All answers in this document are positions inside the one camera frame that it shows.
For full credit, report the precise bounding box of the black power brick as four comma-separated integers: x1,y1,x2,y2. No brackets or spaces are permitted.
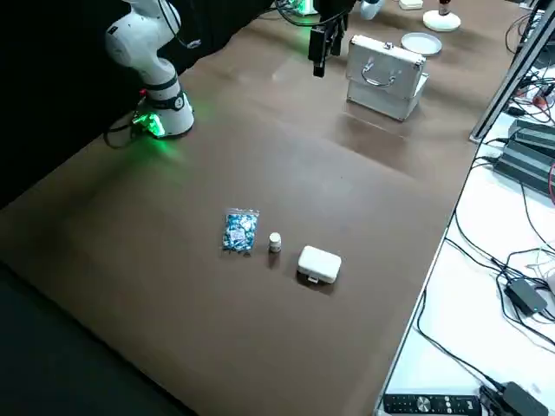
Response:
506,119,555,151
493,140,555,196

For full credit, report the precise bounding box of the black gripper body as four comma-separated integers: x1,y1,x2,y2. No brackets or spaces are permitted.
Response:
312,0,351,28

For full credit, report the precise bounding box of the white round plate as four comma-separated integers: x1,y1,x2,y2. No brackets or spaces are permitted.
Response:
422,9,461,33

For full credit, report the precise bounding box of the black remote control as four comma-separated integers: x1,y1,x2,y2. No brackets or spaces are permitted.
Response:
383,393,482,416

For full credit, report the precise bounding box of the gray round plate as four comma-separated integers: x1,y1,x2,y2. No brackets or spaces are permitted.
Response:
401,33,443,57

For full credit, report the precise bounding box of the black desk cable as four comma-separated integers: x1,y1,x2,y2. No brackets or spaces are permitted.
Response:
416,289,504,391

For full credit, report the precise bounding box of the silver aluminium medical kit case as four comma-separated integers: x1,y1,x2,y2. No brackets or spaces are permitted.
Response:
345,34,430,121

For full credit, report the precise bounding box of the black laptop power adapter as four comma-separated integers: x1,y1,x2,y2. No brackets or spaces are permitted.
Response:
506,276,548,315

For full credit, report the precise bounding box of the blue capsule bag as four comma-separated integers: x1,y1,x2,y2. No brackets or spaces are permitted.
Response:
221,208,260,255

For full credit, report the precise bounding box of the aluminium camera post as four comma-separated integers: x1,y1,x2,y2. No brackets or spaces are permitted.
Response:
467,0,555,142

